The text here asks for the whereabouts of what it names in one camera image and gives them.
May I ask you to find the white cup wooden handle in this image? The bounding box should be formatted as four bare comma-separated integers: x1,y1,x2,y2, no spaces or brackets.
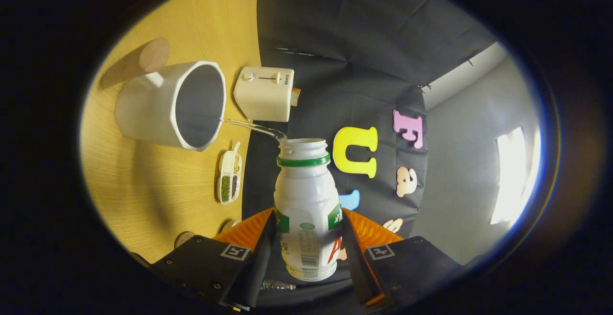
100,38,227,152

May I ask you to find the round wooden coaster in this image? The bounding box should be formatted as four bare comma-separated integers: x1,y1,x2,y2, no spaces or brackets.
174,231,197,248

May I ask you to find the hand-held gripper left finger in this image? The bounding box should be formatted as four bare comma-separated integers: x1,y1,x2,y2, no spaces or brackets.
132,208,278,312

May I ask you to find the white divided dish with beans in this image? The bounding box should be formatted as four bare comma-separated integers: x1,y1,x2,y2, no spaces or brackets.
216,142,243,205

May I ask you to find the cream toaster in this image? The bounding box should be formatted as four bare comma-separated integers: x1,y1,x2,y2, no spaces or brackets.
233,66,295,123

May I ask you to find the white juice bottle green ring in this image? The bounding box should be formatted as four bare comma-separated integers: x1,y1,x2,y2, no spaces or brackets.
274,138,343,281

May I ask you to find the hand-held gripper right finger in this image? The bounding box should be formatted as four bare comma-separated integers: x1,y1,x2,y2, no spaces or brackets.
341,207,482,312

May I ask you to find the wooden table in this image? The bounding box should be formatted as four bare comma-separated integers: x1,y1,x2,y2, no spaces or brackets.
79,0,263,264

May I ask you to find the black backdrop cloth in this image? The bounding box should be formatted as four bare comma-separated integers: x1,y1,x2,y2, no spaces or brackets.
242,0,499,306

